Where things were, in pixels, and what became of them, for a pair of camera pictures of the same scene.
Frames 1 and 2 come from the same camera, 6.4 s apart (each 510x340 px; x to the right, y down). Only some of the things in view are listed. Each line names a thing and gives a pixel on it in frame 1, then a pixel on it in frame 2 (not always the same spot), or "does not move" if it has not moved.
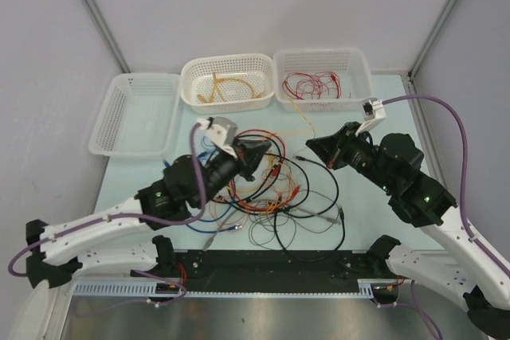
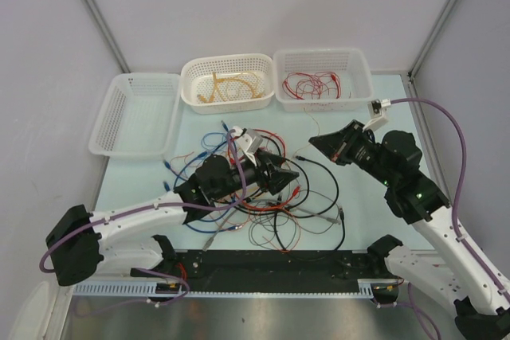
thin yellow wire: (300, 150) -> (242, 86)
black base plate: (248, 269) does not move
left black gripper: (249, 156) -> (276, 178)
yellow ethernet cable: (215, 82) does not move
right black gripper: (332, 149) does not move
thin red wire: (312, 86) does not move
